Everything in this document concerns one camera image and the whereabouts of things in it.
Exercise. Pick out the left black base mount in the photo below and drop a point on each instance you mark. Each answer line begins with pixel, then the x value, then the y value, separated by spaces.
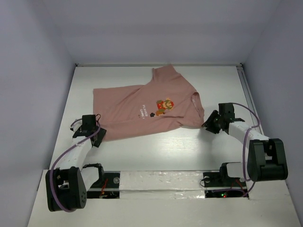
pixel 100 184

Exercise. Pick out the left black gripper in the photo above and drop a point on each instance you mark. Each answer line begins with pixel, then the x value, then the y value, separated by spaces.
pixel 100 136

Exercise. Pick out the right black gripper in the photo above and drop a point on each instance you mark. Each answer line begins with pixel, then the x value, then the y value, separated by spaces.
pixel 208 122

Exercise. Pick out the pink printed t shirt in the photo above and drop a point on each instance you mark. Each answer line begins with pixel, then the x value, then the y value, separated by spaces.
pixel 166 103

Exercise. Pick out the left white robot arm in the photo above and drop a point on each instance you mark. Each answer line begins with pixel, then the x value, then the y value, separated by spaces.
pixel 69 178

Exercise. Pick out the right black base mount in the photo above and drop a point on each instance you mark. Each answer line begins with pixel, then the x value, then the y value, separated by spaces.
pixel 220 185

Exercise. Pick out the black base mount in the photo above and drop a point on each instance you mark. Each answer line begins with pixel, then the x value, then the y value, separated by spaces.
pixel 220 185
pixel 100 184

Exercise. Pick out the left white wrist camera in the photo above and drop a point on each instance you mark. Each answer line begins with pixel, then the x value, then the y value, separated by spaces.
pixel 76 125

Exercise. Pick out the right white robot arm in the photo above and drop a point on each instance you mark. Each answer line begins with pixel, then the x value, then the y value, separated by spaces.
pixel 263 158

